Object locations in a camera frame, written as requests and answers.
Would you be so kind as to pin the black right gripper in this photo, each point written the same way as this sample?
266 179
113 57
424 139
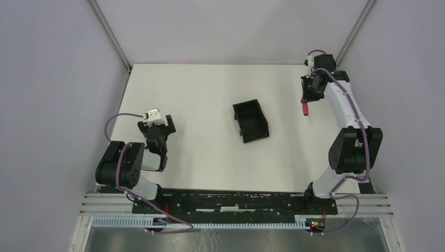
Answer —
310 93

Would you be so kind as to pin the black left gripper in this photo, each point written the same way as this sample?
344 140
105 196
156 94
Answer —
157 127

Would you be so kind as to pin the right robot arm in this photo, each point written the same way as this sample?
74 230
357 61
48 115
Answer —
354 150

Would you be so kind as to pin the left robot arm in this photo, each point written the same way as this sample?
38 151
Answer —
121 164

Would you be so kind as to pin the black plastic bin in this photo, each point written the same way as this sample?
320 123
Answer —
252 122

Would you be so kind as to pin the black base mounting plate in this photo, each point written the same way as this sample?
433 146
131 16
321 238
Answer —
240 207

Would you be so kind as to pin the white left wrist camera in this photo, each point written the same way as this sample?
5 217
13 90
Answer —
152 117

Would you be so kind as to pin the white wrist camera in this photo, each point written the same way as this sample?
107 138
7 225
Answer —
152 117
309 61

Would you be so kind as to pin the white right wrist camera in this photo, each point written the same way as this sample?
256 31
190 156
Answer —
309 61

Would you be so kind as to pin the aluminium rail frame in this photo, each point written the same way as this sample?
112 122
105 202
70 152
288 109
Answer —
366 205

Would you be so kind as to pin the right aluminium corner post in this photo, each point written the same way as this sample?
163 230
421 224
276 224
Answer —
367 9

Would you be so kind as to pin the aluminium corner post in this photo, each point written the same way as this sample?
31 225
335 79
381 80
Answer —
367 9
100 16

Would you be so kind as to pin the left aluminium corner post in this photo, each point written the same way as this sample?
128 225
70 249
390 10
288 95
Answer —
100 16

